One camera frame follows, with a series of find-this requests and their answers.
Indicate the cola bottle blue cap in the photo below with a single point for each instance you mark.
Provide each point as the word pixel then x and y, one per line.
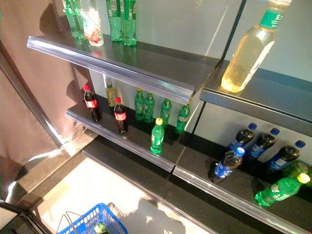
pixel 243 136
pixel 228 165
pixel 263 143
pixel 282 156

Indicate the clear water bottle red label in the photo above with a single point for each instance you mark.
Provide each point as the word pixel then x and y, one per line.
pixel 93 36

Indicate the black low cabinet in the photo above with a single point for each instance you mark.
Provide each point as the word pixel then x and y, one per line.
pixel 14 224

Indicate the dark shelf base board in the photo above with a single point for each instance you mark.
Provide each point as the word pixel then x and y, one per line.
pixel 126 165

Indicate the dark stone floor ledge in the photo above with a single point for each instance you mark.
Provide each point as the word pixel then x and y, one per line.
pixel 44 175

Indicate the small yellow tea bottle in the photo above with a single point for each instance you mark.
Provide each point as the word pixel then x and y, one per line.
pixel 110 93

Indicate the large yellow tea bottle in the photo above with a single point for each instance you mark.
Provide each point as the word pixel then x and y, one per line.
pixel 246 56

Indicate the green drink can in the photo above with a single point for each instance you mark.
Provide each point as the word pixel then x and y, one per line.
pixel 296 168

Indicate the blue plastic shopping basket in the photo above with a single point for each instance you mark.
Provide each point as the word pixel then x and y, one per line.
pixel 97 214

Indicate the dark shelf upright post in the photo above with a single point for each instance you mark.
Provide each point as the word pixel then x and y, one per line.
pixel 234 29

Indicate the cola bottle red cap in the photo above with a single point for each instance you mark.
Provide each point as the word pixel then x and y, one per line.
pixel 120 115
pixel 91 103

